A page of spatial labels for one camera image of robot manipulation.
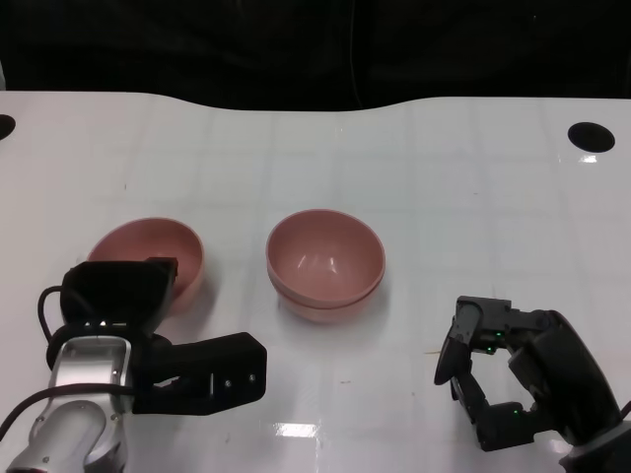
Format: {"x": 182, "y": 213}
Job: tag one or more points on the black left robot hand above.
{"x": 118, "y": 295}

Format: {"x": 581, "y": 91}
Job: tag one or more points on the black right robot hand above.
{"x": 567, "y": 374}

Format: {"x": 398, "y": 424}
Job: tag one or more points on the pink plastic bowl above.
{"x": 143, "y": 239}
{"x": 325, "y": 256}
{"x": 325, "y": 313}

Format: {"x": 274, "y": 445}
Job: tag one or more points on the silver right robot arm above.
{"x": 606, "y": 453}

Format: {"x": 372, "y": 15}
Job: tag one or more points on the black round table grommet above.
{"x": 6, "y": 125}
{"x": 591, "y": 136}

